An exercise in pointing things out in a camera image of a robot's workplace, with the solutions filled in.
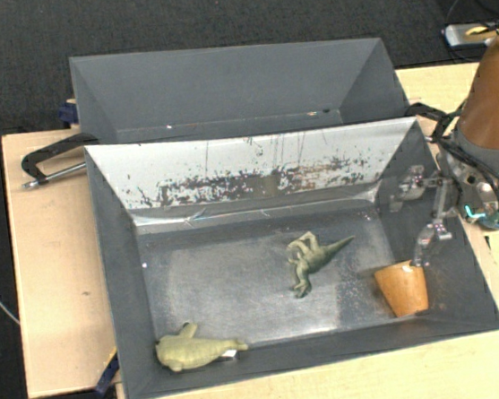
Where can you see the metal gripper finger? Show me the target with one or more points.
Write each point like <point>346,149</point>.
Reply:
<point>412,185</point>
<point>434,231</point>

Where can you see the orange cup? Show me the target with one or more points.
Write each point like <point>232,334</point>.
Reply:
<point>405,288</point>

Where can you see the green toy dinosaur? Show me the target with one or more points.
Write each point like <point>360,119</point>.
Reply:
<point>313,258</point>

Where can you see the grey metal bin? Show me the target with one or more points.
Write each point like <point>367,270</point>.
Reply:
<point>241,276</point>

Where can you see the green plush toy animal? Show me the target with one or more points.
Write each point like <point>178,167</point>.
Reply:
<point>191,350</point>

